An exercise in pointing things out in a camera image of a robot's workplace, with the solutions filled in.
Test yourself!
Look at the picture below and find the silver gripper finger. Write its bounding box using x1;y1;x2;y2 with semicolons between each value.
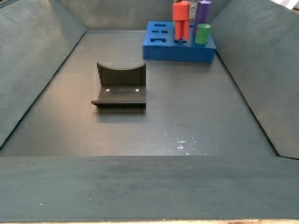
190;2;198;20

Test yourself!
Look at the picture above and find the red three prong object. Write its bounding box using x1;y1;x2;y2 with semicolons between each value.
173;0;191;40

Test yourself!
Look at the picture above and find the blue foam peg board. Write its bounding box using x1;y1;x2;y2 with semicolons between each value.
143;21;217;63

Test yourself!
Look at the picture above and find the purple star peg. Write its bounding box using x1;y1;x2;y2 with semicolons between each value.
193;0;211;33

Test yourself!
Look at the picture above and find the short green hexagon peg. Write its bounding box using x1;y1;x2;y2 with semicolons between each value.
195;24;211;45

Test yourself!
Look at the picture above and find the black fixture bracket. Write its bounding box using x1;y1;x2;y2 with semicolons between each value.
91;64;146;107

